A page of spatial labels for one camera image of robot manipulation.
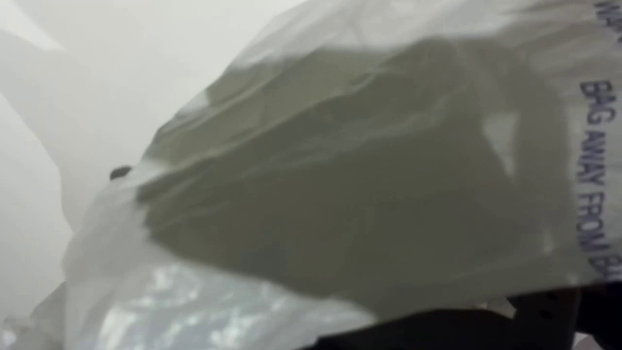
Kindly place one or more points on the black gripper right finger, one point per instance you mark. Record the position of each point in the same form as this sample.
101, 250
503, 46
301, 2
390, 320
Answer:
556, 320

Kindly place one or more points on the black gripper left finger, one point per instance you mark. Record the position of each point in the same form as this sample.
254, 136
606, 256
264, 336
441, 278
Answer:
419, 332

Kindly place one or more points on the translucent white plastic bag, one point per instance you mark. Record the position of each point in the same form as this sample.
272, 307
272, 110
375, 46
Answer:
322, 194

